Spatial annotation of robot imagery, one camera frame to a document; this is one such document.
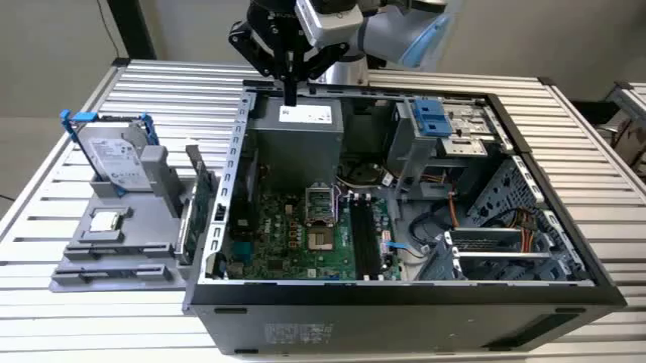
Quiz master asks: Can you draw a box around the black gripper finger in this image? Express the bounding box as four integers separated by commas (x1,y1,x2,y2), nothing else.
226,20,292,107
291,42,350,107

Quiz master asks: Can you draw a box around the grey plastic parts rack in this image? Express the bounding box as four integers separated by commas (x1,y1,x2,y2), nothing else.
48,145,223,294

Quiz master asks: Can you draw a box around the black open PC case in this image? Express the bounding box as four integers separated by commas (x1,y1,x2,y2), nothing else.
180,77,630,356

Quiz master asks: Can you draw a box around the orange flat wire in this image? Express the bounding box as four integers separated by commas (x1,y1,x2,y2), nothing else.
447,192,462,228

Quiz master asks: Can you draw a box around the aluminium side table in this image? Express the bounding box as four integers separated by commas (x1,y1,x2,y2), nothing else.
598,79,646,175

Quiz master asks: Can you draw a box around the orange and yellow wire bundle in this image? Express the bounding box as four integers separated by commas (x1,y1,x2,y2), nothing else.
503,208,536,255

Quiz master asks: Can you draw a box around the silver CPU chip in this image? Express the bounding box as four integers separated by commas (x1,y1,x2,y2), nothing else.
88,211,125,232

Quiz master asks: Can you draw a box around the hard disk in blue carrier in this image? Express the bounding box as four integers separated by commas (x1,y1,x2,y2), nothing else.
59,109,160,198

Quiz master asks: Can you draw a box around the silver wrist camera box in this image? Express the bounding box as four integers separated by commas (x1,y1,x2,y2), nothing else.
294,0,366,50

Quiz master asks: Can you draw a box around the green graphics card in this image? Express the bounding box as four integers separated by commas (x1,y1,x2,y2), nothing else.
173,144,219,265

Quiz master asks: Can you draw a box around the black upright post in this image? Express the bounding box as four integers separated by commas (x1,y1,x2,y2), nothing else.
107,0,157,61

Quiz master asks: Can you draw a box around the CPU socket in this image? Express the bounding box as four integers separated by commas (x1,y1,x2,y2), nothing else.
307,226,338,253

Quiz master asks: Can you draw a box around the metal socket cover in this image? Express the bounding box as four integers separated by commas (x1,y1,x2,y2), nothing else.
304,184,338,227

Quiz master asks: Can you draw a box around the round black fan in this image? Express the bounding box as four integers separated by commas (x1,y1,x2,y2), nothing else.
350,161,384,186

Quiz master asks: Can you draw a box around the green motherboard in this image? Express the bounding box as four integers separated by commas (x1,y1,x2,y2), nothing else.
224,187,404,283

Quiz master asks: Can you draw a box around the thin wire locking lever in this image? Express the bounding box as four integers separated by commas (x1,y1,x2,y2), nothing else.
330,188,352,226

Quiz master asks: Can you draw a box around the blue plastic drive latch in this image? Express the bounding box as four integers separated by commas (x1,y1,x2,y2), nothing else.
411,98,450,138

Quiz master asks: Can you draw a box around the grey metal drive cage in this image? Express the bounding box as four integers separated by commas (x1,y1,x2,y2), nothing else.
387,96,500,197

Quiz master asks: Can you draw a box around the metal disk bay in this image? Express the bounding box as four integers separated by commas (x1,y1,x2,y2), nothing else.
418,225,579,283

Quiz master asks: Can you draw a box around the grey power supply unit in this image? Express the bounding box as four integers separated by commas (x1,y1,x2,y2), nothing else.
247,96,347,190

